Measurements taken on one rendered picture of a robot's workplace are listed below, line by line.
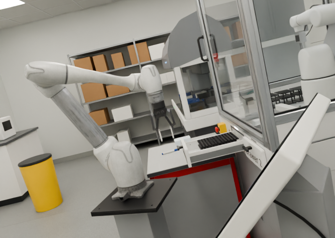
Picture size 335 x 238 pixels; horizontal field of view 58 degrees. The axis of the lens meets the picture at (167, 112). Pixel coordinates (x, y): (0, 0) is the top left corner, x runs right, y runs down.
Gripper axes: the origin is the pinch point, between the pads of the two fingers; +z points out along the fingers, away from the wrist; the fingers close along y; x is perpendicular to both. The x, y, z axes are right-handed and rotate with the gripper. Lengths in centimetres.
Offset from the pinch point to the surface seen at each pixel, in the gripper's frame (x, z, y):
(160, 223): -18.0, 43.2, -15.5
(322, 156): -52, 15, 62
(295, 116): -52, -5, 55
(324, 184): -103, -1, 36
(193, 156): -10.3, 13.7, 11.4
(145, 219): -28.5, 33.2, -21.1
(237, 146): -10.4, 14.8, 36.9
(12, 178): 244, 61, -230
